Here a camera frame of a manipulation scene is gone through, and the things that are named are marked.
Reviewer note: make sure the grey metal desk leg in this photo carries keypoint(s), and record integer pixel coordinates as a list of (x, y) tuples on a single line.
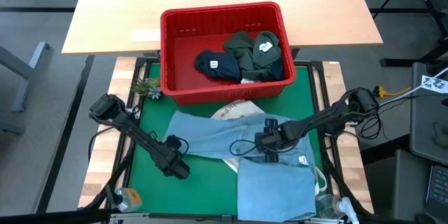
[(31, 73)]

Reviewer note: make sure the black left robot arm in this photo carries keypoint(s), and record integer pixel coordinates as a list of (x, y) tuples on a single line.
[(136, 133)]

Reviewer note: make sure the black metal floor stand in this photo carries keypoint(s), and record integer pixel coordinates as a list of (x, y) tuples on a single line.
[(432, 7)]

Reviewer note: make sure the small potted succulent plant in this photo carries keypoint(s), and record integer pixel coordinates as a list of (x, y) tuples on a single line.
[(148, 89)]

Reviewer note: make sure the grey box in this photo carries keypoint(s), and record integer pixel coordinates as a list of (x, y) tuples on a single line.
[(411, 182)]

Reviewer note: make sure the red plastic laundry basket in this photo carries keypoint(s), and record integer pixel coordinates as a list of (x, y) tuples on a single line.
[(189, 63)]

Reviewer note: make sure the navy garment with white label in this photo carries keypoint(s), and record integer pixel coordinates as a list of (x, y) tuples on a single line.
[(217, 66)]

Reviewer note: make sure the light wooden desk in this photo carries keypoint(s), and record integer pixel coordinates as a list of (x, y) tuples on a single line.
[(122, 7)]

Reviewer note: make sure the grey cabinet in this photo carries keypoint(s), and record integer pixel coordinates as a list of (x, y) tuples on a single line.
[(427, 122)]

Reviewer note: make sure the clear bottle with orange label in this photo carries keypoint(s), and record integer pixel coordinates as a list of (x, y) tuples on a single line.
[(129, 199)]

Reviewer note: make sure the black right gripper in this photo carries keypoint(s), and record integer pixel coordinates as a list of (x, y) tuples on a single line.
[(276, 139)]

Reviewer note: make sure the white paper label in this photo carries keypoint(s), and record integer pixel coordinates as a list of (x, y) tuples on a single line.
[(145, 35)]

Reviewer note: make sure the light blue denim jeans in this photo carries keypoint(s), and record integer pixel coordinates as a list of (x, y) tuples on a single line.
[(276, 189)]

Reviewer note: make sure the cream printed tote bag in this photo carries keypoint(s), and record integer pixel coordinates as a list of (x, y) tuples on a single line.
[(238, 108)]

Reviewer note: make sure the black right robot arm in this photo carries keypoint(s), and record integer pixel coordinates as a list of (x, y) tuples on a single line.
[(325, 119)]

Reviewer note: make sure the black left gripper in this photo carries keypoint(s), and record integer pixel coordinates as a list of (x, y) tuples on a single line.
[(171, 161)]

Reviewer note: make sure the white tag with black pattern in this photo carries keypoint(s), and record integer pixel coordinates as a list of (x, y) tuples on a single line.
[(434, 84)]

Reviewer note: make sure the black keyboard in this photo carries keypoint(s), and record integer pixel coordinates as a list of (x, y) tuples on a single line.
[(439, 189)]

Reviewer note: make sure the green table mat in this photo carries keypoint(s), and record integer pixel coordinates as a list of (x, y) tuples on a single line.
[(210, 189)]

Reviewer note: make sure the dark green garment white label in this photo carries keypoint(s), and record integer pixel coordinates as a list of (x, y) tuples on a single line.
[(255, 56)]

